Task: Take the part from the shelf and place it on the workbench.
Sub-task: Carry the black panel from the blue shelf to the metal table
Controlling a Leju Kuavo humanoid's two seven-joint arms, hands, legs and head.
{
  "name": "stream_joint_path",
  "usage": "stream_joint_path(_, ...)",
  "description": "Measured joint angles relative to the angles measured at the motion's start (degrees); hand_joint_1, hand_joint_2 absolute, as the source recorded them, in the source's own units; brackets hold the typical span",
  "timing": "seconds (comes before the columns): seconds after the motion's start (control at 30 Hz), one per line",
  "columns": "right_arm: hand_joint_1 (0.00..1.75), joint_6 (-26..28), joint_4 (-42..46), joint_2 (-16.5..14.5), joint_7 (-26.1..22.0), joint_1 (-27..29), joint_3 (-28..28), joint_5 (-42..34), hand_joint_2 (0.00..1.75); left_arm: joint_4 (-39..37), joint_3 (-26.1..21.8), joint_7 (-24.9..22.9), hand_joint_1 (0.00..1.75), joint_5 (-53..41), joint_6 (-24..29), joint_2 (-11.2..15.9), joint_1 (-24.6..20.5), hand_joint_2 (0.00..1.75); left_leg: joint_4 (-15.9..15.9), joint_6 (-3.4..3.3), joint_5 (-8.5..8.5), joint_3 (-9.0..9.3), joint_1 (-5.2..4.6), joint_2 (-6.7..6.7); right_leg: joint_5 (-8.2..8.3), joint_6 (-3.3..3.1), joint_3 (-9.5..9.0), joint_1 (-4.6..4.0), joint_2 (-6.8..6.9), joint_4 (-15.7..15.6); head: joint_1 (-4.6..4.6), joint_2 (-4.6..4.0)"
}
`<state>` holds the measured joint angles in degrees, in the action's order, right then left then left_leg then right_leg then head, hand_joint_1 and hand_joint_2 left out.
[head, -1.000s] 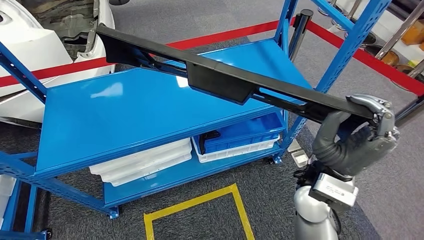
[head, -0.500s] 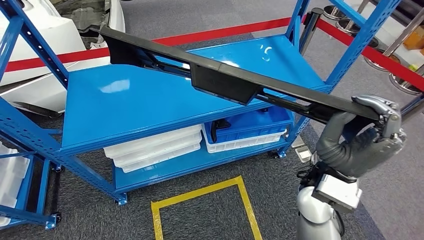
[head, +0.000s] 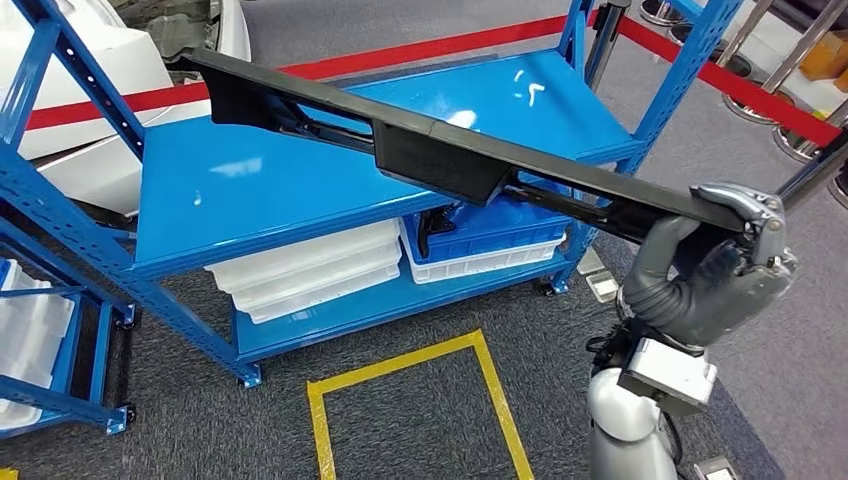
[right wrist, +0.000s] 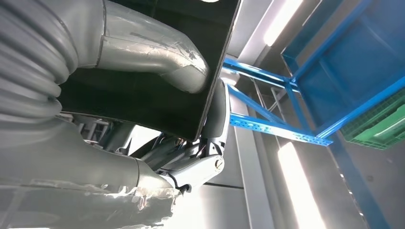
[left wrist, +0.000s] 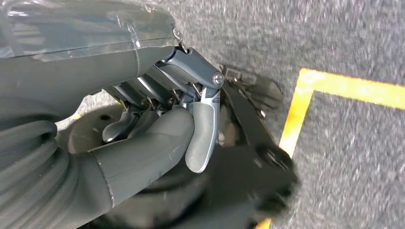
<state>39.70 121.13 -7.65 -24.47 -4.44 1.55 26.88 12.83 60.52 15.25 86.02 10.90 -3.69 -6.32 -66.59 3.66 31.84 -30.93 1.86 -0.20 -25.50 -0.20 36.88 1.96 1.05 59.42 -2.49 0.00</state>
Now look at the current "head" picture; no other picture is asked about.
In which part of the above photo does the small black part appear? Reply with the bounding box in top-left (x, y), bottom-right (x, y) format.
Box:
top-left (415, 203), bottom-right (465, 261)

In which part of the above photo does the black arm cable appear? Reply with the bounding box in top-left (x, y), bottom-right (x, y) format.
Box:
top-left (662, 411), bottom-right (685, 468)

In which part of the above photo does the metal floor outlet plate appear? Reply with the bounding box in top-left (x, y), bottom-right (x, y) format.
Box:
top-left (574, 248), bottom-right (609, 278)
top-left (692, 455), bottom-right (738, 480)
top-left (586, 270), bottom-right (622, 305)

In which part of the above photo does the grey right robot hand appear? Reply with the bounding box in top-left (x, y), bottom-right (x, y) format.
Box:
top-left (624, 181), bottom-right (801, 350)

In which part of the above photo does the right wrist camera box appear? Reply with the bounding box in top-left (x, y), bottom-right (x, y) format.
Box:
top-left (617, 336), bottom-right (719, 419)

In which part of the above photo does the brown cardboard box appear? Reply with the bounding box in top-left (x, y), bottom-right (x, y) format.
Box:
top-left (798, 29), bottom-right (848, 93)

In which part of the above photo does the white car body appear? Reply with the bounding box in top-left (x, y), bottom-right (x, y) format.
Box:
top-left (0, 0), bottom-right (253, 217)

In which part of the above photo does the blue plastic bin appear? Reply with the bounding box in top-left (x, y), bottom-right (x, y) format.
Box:
top-left (400, 192), bottom-right (574, 266)

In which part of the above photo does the long black plastic car part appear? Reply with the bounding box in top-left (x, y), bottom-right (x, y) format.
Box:
top-left (178, 47), bottom-right (747, 246)

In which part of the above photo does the blue metal shelf rack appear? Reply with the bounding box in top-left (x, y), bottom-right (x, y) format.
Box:
top-left (0, 0), bottom-right (747, 390)
top-left (0, 221), bottom-right (138, 439)

